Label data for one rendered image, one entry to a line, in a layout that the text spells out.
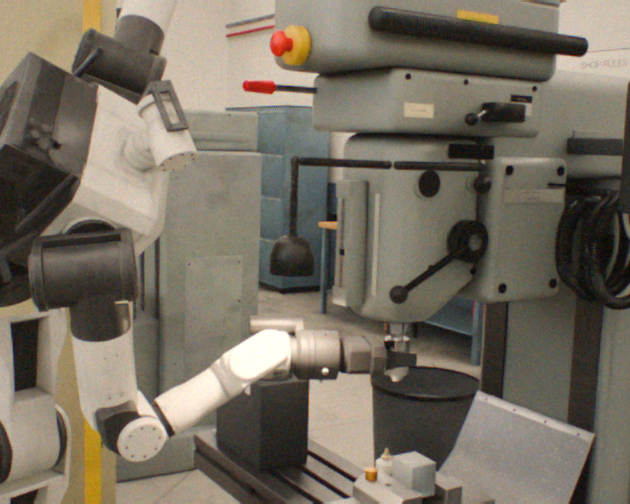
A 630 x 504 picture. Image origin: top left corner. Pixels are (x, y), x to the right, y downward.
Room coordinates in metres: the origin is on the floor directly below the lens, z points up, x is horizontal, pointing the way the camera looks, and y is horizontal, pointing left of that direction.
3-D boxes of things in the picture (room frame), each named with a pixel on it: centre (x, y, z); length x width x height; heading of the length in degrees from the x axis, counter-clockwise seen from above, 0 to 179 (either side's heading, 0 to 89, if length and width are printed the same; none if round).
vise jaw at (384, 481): (1.36, -0.13, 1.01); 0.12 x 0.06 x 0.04; 31
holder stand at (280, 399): (1.79, 0.12, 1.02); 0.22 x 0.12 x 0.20; 32
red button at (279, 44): (1.30, 0.07, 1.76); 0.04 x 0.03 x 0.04; 33
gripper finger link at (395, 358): (1.41, -0.15, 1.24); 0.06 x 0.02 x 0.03; 98
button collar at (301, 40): (1.31, 0.05, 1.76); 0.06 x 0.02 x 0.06; 33
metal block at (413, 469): (1.39, -0.18, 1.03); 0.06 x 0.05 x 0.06; 31
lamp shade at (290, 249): (1.30, 0.04, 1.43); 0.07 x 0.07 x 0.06
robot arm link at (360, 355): (1.43, -0.06, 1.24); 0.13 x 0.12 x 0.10; 8
